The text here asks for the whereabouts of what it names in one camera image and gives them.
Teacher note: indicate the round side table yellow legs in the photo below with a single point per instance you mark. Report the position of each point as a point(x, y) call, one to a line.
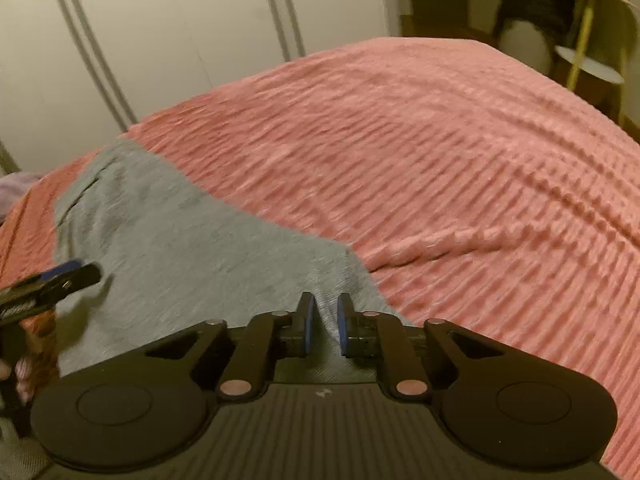
point(590, 35)

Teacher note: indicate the dark cloth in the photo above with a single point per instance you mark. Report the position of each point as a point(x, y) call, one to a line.
point(537, 2)

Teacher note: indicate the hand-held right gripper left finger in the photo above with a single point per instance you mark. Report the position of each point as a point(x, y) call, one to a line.
point(308, 321)

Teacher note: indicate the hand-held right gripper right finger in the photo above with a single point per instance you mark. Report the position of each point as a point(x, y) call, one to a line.
point(343, 322)

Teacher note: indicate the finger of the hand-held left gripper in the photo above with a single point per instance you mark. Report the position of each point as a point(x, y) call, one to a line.
point(82, 276)

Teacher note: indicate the person's left hand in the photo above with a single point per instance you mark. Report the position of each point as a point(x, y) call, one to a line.
point(6, 371)

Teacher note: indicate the purple cloth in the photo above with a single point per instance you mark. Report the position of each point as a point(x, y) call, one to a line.
point(17, 191)

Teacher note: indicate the grey pants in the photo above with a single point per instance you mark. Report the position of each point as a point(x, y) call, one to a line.
point(190, 240)

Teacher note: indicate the white wardrobe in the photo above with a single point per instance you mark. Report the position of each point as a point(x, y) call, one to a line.
point(175, 25)

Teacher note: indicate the pink ribbed blanket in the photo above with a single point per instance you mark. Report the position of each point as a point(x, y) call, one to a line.
point(450, 170)

